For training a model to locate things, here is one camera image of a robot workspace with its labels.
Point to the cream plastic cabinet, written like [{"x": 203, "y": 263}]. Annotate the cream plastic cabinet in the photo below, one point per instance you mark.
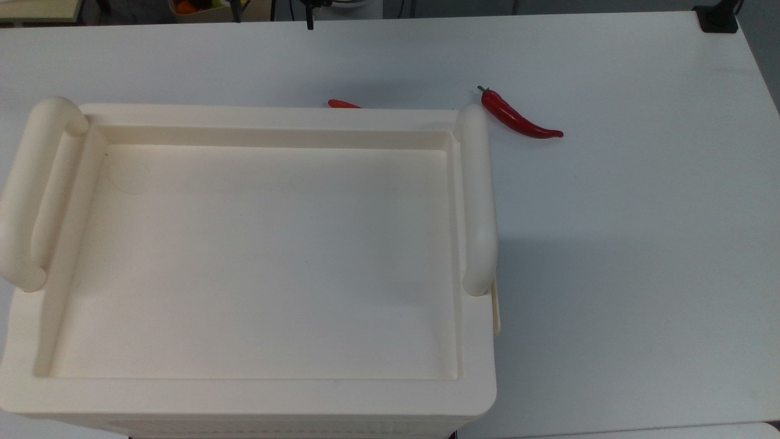
[{"x": 268, "y": 256}]

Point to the red chili pepper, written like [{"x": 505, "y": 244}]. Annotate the red chili pepper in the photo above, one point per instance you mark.
[{"x": 518, "y": 119}]

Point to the orange toy carrot with leaves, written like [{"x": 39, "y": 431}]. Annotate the orange toy carrot with leaves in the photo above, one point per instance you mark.
[{"x": 342, "y": 104}]

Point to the light wooden table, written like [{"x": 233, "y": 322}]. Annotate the light wooden table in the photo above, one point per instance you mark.
[{"x": 36, "y": 9}]

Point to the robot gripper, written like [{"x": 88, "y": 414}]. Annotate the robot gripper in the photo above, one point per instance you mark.
[{"x": 317, "y": 3}]

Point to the black table clamp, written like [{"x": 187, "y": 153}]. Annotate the black table clamp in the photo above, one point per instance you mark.
[{"x": 718, "y": 18}]

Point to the cardboard box with fruit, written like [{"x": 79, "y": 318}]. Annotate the cardboard box with fruit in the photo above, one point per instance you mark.
[{"x": 201, "y": 8}]

